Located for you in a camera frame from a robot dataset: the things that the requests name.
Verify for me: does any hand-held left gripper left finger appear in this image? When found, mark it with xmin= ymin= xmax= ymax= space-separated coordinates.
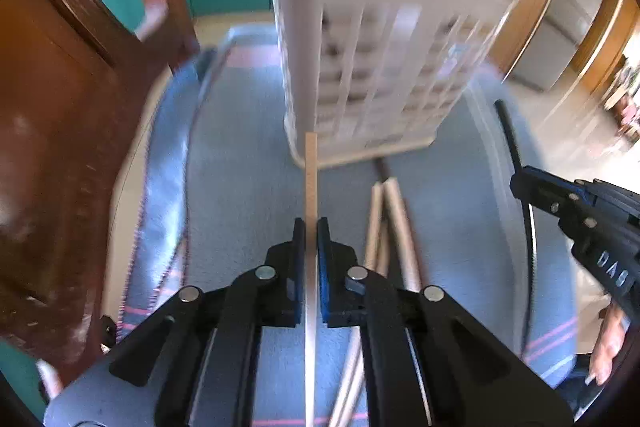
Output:
xmin=107 ymin=218 xmax=307 ymax=427

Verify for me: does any blue striped towel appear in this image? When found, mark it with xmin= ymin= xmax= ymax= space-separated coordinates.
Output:
xmin=45 ymin=26 xmax=582 ymax=427

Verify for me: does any grey refrigerator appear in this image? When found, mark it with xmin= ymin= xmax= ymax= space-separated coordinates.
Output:
xmin=512 ymin=0 xmax=623 ymax=94

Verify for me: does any light wooden chopstick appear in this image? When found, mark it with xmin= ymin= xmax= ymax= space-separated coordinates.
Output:
xmin=327 ymin=183 xmax=387 ymax=427
xmin=382 ymin=178 xmax=425 ymax=294
xmin=303 ymin=132 xmax=319 ymax=427

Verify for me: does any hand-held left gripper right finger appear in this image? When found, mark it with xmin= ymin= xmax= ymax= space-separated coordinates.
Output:
xmin=316 ymin=217 xmax=574 ymax=427

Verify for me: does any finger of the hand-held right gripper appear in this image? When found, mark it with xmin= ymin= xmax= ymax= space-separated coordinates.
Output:
xmin=510 ymin=166 xmax=599 ymax=234
xmin=575 ymin=178 xmax=640 ymax=239

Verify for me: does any white plastic utensil basket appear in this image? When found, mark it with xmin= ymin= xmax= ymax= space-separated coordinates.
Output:
xmin=261 ymin=0 xmax=517 ymax=170

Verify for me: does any dark wooden chair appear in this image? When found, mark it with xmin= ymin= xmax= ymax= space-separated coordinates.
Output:
xmin=0 ymin=0 xmax=203 ymax=403

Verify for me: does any person's right hand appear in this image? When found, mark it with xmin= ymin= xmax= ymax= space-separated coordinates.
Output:
xmin=591 ymin=306 xmax=630 ymax=384

